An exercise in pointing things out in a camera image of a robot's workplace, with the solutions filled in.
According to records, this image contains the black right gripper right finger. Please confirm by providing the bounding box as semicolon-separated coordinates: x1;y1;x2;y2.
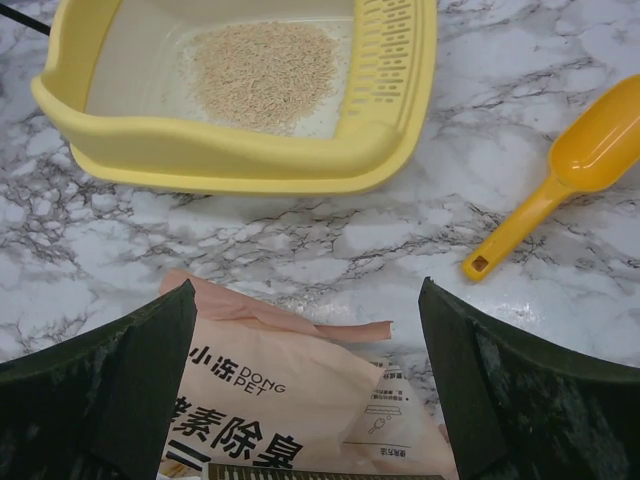
419;278;639;479

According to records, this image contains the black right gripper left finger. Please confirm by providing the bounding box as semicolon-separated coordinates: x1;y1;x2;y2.
1;281;196;479

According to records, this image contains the pink cat litter bag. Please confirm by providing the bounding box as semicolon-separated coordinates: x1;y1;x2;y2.
159;270;457;479

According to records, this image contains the orange plastic scoop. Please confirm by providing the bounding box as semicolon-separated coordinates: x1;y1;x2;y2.
462;75;639;282

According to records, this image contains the yellow litter box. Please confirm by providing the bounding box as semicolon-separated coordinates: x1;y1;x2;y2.
31;1;437;196

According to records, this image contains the beige cat litter pile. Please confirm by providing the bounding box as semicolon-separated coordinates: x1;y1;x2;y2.
189;21;339;134

